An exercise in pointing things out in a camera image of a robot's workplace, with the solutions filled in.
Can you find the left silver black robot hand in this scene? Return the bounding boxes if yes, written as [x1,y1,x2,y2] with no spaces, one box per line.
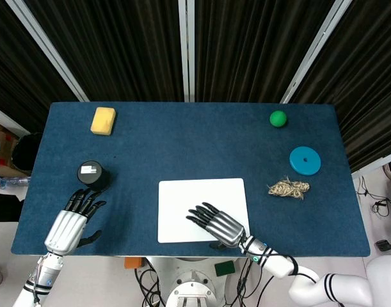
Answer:
[44,188,106,256]

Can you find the white partition frame post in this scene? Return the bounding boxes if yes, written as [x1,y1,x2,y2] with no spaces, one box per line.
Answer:
[280,0,372,104]
[5,0,89,102]
[178,0,196,103]

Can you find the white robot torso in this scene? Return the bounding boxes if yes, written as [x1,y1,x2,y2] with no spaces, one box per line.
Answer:
[147,256,247,307]

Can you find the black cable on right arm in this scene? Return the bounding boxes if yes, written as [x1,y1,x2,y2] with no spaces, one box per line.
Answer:
[241,235,318,284]

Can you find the cardboard box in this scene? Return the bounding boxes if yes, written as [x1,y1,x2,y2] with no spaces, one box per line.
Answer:
[0,118,19,169]

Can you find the yellow sponge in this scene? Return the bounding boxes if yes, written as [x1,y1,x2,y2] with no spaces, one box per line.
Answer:
[90,107,116,136]

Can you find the bundle of jute twine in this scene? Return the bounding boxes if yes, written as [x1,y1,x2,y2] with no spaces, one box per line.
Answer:
[267,175,311,201]

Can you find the blue table cloth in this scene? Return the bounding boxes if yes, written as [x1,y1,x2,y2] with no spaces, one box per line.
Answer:
[11,102,371,258]

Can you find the clear plastic bottle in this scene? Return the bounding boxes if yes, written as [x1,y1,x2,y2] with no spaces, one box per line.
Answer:
[0,175,31,190]

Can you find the black mesh pen cup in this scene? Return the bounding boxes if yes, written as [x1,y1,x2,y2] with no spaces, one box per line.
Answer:
[76,161,112,193]

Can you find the orange box under table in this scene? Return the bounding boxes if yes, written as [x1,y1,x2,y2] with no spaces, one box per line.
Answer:
[124,256,143,269]

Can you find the black cables by torso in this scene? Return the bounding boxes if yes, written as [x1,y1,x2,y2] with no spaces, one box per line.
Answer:
[134,267,166,307]

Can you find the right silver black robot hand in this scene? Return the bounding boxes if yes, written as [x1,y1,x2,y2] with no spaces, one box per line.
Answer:
[186,201,247,251]

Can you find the blue round disc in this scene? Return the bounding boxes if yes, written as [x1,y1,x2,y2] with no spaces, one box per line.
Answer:
[289,146,322,177]

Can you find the black cables on floor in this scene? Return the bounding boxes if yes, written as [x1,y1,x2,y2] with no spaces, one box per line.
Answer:
[355,175,391,222]

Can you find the white silver laptop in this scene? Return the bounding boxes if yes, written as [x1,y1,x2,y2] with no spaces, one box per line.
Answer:
[157,178,250,244]

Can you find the green box under table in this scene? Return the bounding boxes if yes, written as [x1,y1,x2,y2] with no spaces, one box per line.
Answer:
[214,260,236,278]

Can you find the green ball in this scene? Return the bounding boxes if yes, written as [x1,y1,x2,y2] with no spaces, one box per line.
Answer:
[269,110,288,129]

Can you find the black waste bin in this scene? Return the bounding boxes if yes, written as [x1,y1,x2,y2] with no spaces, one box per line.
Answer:
[11,132,43,175]

